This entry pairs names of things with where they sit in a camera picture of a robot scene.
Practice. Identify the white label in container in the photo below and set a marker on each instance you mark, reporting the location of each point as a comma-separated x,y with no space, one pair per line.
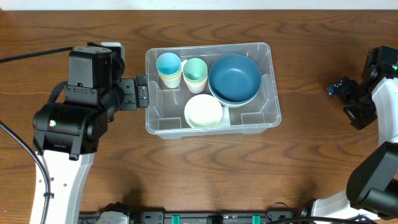
225,120

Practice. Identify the white cup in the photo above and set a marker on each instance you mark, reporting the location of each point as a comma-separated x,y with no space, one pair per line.
172,83

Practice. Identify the yellow cup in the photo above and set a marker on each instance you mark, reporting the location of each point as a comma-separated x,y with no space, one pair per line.
200,82
169,77

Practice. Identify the clear plastic storage container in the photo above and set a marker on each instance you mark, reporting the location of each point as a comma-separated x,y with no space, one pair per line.
165,113

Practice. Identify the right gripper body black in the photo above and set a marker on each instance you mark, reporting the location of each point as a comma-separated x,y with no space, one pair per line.
351,98

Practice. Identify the beige large bowl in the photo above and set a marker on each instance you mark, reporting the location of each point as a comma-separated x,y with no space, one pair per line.
232,104

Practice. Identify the light blue cup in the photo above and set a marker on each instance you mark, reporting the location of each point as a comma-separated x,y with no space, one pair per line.
168,64

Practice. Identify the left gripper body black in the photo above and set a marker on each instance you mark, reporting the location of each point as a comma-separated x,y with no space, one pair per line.
129,94

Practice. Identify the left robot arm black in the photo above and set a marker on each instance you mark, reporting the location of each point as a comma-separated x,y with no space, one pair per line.
67,134

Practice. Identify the mint green cup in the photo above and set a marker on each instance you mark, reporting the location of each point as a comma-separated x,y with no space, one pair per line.
195,70

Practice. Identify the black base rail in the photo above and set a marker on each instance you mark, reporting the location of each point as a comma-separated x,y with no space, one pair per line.
120,213

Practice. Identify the white small bowl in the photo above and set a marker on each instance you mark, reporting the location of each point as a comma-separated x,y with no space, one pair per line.
203,111

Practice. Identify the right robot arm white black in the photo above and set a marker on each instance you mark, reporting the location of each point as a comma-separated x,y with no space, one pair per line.
371,191

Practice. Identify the pink cup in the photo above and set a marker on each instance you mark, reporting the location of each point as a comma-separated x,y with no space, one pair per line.
196,89

